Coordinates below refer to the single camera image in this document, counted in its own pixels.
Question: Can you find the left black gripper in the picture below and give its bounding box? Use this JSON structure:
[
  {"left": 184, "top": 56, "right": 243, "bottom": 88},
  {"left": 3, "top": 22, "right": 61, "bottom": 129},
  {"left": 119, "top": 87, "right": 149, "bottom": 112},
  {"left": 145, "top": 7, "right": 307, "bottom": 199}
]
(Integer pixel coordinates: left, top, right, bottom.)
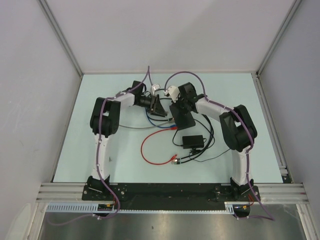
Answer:
[{"left": 136, "top": 94, "right": 167, "bottom": 118}]

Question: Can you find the black network switch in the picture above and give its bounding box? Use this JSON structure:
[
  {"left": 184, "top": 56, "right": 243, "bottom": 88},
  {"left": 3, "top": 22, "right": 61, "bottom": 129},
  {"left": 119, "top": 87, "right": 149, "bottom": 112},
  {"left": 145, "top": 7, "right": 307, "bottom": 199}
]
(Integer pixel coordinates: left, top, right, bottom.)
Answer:
[{"left": 169, "top": 103, "right": 196, "bottom": 131}]

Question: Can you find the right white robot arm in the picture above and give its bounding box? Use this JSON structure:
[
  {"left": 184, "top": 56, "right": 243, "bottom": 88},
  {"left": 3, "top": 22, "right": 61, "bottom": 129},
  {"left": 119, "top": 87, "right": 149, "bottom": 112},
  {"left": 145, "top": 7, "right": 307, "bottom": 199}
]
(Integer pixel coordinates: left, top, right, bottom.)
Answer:
[{"left": 169, "top": 82, "right": 258, "bottom": 201}]

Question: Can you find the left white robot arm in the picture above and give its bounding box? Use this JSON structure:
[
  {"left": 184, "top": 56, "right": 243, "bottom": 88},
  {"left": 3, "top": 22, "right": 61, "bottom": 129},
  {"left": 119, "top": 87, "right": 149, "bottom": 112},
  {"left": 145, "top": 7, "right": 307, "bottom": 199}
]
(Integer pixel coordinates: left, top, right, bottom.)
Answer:
[{"left": 82, "top": 80, "right": 168, "bottom": 201}]

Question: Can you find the black power adapter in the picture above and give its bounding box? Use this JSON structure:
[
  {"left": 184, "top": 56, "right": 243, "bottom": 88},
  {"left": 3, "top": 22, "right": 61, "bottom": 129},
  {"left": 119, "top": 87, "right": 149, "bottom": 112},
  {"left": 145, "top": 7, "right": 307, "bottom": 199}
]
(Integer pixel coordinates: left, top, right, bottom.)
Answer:
[{"left": 182, "top": 135, "right": 204, "bottom": 149}]

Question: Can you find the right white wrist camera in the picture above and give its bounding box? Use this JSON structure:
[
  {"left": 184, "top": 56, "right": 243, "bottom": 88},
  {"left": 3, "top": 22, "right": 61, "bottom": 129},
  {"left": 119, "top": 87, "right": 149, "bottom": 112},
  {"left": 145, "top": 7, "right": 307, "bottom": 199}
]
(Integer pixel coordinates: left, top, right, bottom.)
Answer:
[{"left": 163, "top": 85, "right": 180, "bottom": 103}]

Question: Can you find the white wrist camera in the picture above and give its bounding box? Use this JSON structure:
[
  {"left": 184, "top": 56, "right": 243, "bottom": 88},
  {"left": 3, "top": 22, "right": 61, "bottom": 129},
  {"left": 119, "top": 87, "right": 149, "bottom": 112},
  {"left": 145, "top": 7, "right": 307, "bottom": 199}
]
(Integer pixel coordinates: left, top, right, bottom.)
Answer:
[
  {"left": 163, "top": 85, "right": 180, "bottom": 103},
  {"left": 150, "top": 84, "right": 161, "bottom": 93}
]

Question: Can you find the grey ethernet cable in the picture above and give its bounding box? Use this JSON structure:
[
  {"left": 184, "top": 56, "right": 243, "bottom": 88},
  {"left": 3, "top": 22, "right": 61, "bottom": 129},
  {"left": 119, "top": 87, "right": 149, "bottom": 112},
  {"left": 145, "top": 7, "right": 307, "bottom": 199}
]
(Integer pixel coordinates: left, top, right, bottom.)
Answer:
[{"left": 118, "top": 117, "right": 176, "bottom": 130}]

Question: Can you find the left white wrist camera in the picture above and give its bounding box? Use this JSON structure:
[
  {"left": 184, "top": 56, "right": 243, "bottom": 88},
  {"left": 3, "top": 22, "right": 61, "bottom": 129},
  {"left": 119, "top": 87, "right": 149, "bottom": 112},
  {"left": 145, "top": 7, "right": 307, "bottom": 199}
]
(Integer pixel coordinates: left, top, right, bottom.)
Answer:
[{"left": 150, "top": 84, "right": 161, "bottom": 93}]

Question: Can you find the blue ethernet cable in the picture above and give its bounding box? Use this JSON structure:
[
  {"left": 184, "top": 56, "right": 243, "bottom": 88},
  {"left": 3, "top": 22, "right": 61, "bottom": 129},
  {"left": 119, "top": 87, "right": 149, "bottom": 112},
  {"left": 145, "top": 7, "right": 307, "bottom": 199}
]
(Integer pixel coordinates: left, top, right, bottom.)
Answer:
[{"left": 145, "top": 109, "right": 176, "bottom": 129}]

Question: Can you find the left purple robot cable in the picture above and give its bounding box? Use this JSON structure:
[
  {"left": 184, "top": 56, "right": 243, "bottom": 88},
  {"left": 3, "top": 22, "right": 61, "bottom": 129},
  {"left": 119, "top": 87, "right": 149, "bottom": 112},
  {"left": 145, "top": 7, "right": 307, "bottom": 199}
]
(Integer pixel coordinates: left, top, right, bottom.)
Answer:
[{"left": 47, "top": 65, "right": 155, "bottom": 226}]

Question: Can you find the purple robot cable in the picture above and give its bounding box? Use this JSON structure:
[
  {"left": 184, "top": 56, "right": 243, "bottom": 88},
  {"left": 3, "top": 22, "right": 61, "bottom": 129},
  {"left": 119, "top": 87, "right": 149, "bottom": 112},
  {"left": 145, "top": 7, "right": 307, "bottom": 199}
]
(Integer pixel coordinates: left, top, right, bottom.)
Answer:
[
  {"left": 47, "top": 65, "right": 155, "bottom": 226},
  {"left": 164, "top": 71, "right": 275, "bottom": 222}
]

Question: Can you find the thin black power cord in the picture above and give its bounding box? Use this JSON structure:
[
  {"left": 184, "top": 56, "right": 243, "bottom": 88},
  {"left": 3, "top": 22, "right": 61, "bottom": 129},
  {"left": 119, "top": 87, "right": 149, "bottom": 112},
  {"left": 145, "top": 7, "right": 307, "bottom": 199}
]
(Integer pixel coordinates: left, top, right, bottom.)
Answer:
[{"left": 171, "top": 128, "right": 231, "bottom": 163}]

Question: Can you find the red ethernet cable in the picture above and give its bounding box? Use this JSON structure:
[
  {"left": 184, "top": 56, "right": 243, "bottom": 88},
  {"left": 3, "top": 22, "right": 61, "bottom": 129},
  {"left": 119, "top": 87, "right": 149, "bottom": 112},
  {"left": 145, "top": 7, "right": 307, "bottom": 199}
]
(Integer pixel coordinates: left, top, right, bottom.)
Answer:
[{"left": 140, "top": 124, "right": 179, "bottom": 166}]

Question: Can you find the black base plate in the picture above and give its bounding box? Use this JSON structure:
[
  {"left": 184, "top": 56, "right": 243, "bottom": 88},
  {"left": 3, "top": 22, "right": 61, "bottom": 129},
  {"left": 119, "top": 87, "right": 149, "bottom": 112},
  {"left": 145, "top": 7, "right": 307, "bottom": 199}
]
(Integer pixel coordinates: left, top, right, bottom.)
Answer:
[{"left": 82, "top": 179, "right": 260, "bottom": 202}]

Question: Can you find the grey slotted cable duct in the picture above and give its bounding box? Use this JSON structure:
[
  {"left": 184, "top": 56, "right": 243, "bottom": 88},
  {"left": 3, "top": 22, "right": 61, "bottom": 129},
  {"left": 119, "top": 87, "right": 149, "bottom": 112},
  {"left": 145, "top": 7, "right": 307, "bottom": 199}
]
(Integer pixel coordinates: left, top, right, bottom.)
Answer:
[{"left": 46, "top": 201, "right": 237, "bottom": 215}]

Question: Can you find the aluminium frame rail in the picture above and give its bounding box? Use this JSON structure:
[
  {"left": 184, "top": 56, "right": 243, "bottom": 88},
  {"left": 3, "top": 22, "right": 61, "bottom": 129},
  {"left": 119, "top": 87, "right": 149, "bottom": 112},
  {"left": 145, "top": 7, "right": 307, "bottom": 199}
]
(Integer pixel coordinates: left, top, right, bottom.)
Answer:
[{"left": 37, "top": 182, "right": 309, "bottom": 204}]

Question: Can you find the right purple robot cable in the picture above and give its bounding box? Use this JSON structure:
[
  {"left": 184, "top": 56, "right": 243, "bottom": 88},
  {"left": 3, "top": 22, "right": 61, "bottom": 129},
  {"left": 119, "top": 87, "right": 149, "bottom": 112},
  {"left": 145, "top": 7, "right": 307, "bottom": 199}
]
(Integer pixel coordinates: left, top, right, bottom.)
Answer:
[{"left": 164, "top": 71, "right": 275, "bottom": 222}]

